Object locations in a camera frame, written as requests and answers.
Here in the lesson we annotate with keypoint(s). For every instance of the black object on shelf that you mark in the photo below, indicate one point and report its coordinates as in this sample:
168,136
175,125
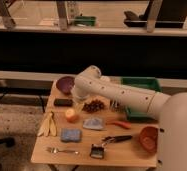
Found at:
172,14

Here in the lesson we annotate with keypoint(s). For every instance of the green tray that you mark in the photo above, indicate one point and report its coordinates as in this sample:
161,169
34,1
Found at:
150,83

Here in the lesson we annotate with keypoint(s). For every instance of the metal fork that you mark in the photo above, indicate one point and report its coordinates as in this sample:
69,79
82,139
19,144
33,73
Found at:
56,150

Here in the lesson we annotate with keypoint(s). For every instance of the metal cup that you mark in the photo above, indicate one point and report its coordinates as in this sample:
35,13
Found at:
115,106

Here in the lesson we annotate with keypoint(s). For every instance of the peach fruit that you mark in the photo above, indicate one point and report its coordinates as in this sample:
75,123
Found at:
71,115

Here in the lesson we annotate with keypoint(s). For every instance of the orange bowl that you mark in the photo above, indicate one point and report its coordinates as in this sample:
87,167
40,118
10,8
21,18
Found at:
148,139

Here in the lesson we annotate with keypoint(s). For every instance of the purple bowl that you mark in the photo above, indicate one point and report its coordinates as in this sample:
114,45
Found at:
65,84

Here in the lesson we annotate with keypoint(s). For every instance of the bunch of bananas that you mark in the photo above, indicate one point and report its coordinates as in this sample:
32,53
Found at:
48,126

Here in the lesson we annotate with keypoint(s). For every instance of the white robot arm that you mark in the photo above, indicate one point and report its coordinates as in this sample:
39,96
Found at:
169,111

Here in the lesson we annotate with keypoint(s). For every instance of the blue sponge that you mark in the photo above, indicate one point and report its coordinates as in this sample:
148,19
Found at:
71,135

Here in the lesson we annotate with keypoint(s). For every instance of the black handled tool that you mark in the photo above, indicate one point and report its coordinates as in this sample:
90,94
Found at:
115,139

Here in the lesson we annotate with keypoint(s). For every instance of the green box on shelf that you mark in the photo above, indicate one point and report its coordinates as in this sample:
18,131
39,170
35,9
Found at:
85,20

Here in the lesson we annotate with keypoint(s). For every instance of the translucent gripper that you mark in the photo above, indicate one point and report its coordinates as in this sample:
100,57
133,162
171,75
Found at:
78,106

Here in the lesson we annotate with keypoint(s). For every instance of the orange carrot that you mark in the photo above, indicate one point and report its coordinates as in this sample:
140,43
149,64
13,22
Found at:
123,124

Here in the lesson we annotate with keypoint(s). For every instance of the bunch of dark grapes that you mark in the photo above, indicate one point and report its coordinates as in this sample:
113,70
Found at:
93,106

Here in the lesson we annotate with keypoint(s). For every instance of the grey blue cloth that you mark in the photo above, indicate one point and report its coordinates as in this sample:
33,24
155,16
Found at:
93,123

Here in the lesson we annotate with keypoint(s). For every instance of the white cup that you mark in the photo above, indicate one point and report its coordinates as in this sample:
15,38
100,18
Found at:
105,78

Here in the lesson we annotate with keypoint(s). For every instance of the black binder clip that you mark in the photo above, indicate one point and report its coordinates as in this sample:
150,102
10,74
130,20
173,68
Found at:
97,152

